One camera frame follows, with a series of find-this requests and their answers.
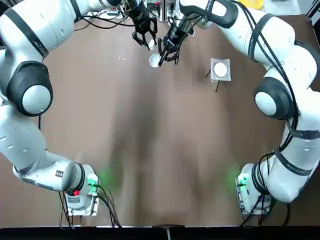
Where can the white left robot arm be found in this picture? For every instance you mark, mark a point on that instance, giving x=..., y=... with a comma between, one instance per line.
x=27, y=30

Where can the white power strip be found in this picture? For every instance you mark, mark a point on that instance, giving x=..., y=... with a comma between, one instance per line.
x=112, y=11

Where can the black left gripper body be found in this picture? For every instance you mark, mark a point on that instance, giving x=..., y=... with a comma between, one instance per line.
x=140, y=15

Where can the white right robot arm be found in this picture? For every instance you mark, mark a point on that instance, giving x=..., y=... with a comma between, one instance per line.
x=275, y=37

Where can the yellow round plastic item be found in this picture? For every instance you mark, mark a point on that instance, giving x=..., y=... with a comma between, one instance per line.
x=255, y=3

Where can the small white crucible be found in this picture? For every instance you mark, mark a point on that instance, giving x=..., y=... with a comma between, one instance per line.
x=153, y=61

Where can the white modeling clay lump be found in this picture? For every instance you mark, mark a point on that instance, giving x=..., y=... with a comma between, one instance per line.
x=151, y=44

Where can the black metal tripod stand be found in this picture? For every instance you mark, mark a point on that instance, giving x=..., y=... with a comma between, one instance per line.
x=216, y=87

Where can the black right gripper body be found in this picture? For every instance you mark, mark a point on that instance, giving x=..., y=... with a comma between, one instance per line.
x=178, y=33

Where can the aluminium frame post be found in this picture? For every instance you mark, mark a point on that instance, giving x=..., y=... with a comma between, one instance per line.
x=163, y=10

